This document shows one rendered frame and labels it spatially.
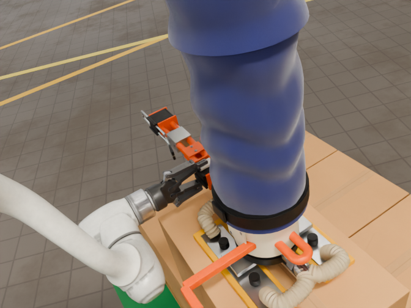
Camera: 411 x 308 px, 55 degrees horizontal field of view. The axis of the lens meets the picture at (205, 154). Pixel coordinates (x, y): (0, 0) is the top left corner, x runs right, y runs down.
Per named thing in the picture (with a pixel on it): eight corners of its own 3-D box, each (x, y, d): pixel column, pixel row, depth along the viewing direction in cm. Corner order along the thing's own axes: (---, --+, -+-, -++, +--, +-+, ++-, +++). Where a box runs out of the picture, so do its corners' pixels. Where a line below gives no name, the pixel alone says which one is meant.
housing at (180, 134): (194, 144, 133) (191, 134, 130) (177, 153, 131) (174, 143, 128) (185, 135, 138) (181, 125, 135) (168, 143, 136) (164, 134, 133)
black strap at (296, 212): (331, 196, 89) (331, 183, 86) (248, 250, 82) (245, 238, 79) (268, 150, 105) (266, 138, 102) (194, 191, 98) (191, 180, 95)
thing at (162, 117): (179, 126, 142) (176, 115, 139) (161, 135, 140) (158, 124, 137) (169, 117, 148) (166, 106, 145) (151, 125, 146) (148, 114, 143)
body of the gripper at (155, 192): (140, 183, 112) (168, 168, 115) (148, 203, 117) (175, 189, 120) (151, 198, 107) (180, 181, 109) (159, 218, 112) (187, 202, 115)
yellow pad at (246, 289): (298, 305, 94) (296, 294, 91) (265, 330, 91) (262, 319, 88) (221, 221, 118) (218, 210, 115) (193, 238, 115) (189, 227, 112)
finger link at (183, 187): (171, 195, 113) (172, 199, 113) (205, 183, 117) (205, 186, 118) (165, 188, 115) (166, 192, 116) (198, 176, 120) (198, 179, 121)
